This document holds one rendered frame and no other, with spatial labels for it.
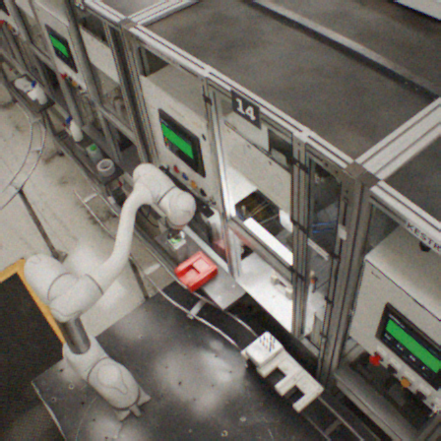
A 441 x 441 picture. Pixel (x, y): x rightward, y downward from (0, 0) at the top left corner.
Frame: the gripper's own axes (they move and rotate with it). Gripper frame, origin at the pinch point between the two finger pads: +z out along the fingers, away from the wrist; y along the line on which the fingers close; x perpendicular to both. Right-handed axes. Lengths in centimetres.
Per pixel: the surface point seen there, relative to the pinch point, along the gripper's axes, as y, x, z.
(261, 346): -63, 0, -11
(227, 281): -30.4, -10.9, 6.2
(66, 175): 129, -6, 184
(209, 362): -57, 16, 20
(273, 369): -74, 1, -8
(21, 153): 183, 14, 211
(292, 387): -85, 0, -11
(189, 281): -20.8, 4.0, 5.2
